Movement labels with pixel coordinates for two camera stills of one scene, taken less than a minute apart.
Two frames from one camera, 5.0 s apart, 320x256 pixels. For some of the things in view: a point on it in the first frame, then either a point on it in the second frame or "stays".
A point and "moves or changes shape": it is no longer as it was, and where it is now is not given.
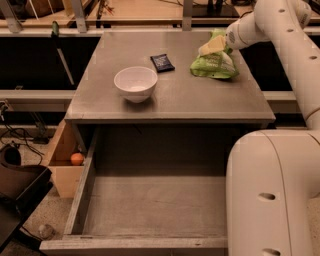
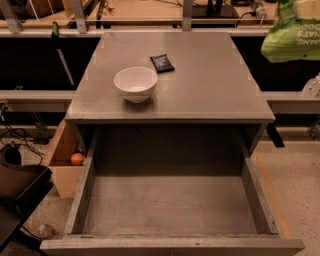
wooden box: x=67 y=176 stays
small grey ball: x=46 y=232 stays
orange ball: x=77 y=159 stays
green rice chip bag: x=216 y=64 moves or changes shape
